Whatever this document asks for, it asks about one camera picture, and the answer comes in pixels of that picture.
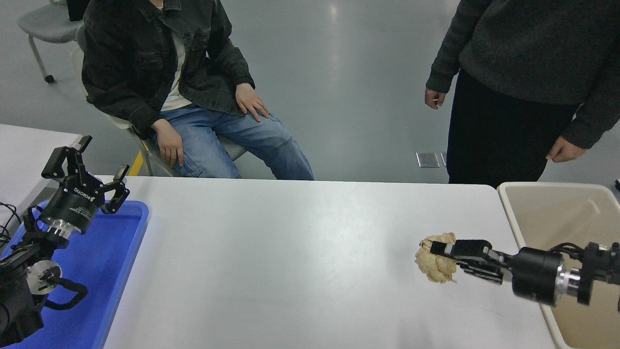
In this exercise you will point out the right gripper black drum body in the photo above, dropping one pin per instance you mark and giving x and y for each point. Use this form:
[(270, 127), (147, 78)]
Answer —
[(535, 274)]

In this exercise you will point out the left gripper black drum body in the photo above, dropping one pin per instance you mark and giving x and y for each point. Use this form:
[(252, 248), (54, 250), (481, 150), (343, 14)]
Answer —
[(72, 203)]

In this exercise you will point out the tan paper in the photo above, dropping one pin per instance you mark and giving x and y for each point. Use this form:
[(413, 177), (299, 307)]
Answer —
[(436, 269)]

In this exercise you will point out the seated person's right hand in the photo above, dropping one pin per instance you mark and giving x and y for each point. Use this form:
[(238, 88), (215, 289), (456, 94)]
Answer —
[(169, 143)]

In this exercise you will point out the standing person's left hand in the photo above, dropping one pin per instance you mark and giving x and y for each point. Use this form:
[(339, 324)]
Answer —
[(566, 150)]

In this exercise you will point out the standing person's right hand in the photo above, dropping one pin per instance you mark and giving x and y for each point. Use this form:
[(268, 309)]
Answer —
[(435, 98)]

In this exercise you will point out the seated person's left hand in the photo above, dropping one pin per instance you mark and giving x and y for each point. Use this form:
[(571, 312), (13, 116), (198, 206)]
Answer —
[(251, 99)]

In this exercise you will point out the blue plastic tray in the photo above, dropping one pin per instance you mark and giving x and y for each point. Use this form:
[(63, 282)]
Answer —
[(97, 261)]

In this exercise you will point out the large pale beige bin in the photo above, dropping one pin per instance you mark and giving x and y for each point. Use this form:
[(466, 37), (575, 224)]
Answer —
[(557, 213)]

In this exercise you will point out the metal floor socket plate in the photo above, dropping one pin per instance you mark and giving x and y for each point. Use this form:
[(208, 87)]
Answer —
[(427, 159), (443, 159)]

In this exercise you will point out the seated person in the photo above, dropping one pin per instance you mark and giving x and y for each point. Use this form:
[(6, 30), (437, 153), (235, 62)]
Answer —
[(131, 63)]

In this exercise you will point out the pale chair under seated person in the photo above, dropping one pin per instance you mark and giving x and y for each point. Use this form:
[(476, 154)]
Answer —
[(233, 148)]

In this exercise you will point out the grey wheeled chair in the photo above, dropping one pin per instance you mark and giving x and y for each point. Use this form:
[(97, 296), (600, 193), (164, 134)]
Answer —
[(43, 24)]

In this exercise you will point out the black bag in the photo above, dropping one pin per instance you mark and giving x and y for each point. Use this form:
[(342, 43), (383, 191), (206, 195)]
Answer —
[(76, 9)]

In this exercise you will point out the standing person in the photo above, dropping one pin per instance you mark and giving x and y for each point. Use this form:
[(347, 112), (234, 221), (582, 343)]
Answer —
[(523, 48)]

